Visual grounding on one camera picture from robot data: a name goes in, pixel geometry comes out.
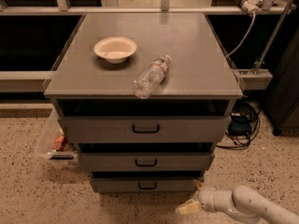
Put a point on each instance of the grey top drawer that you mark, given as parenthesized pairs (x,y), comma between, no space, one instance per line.
(83,130)

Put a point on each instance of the grey middle drawer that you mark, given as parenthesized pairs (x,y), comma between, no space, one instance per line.
(145,162)

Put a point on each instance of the white power strip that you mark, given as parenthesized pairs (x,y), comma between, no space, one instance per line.
(249,6)

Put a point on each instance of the white paper bowl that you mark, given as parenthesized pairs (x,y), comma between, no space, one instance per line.
(116,49)

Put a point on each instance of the clear plastic storage bin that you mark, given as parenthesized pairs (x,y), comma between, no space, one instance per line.
(47,148)

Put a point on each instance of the grey metal rail frame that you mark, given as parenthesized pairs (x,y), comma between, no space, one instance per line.
(25,78)

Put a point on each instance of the blue electronic box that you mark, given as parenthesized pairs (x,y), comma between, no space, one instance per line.
(239,125)

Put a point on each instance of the clear plastic water bottle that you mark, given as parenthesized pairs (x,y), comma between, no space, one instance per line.
(151,78)

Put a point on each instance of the red can in bin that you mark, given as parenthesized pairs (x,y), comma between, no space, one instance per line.
(60,143)

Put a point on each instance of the dark cabinet at right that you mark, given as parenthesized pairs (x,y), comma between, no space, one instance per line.
(281,101)

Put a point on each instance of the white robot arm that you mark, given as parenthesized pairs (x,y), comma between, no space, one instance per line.
(242,204)

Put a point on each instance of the grey drawer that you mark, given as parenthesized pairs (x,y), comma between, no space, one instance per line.
(113,185)
(145,162)
(83,130)

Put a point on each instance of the grey bottom drawer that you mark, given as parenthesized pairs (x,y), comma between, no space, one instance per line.
(113,185)

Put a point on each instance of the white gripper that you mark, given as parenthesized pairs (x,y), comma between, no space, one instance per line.
(206,196)

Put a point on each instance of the grey drawer cabinet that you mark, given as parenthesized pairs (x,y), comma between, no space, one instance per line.
(144,99)

